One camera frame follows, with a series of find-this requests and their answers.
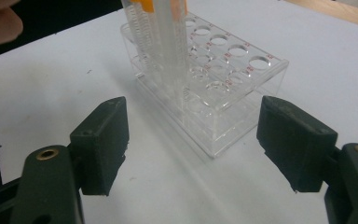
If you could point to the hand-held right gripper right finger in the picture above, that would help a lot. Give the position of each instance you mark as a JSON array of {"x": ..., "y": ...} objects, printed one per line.
[{"x": 295, "y": 146}]

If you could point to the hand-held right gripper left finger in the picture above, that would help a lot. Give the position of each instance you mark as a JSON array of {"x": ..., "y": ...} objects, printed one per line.
[{"x": 102, "y": 146}]

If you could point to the clear acrylic tube rack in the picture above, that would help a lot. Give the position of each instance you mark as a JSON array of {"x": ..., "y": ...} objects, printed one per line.
[{"x": 230, "y": 93}]

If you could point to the orange capped plastic tube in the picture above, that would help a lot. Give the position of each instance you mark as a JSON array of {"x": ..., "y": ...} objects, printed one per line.
[
  {"x": 175, "y": 46},
  {"x": 143, "y": 37}
]

